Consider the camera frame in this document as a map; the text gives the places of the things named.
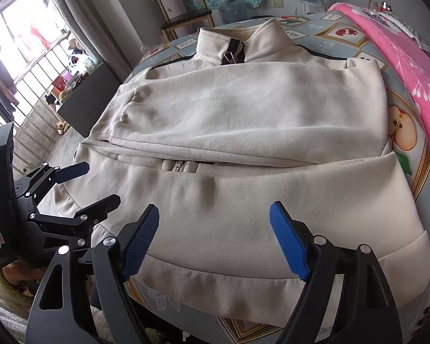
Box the dark cabinet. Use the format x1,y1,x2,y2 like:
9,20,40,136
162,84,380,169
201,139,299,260
57,62,122,138

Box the translucent blue plastic bag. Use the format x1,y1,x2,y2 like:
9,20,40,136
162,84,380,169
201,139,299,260
218,0,253,24

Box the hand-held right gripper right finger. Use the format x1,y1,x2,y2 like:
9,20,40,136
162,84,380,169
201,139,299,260
269,201,404,344

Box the white plastic bag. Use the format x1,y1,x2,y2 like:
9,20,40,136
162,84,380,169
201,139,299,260
67,53,90,74

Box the red window decoration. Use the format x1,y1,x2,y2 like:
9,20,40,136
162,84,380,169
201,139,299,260
29,21,63,49

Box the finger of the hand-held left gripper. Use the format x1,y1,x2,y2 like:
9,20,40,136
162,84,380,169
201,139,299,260
14,161,91,202
28,193,122,240

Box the grey curtain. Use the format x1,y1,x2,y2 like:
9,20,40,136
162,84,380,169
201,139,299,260
55,0,110,65

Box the barred window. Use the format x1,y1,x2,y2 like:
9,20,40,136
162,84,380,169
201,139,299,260
0,0,94,187

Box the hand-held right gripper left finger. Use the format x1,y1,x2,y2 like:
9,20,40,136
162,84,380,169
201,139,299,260
26,203,161,344

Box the pink blanket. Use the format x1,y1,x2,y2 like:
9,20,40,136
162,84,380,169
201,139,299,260
328,3,430,334

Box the wooden chair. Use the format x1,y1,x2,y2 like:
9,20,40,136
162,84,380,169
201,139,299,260
151,0,214,42

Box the hanging dark clothes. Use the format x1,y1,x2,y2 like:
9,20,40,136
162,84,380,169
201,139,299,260
0,43,18,122

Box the fruit print tablecloth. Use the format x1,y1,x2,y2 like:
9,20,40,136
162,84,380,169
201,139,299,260
127,11,430,344

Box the white water dispenser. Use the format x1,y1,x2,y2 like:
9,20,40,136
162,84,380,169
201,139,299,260
301,2,330,15

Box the cream zip jacket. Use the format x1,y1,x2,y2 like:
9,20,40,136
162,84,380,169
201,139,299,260
52,17,430,318

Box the grey knit cloth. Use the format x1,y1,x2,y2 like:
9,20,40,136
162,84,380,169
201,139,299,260
360,7,430,60

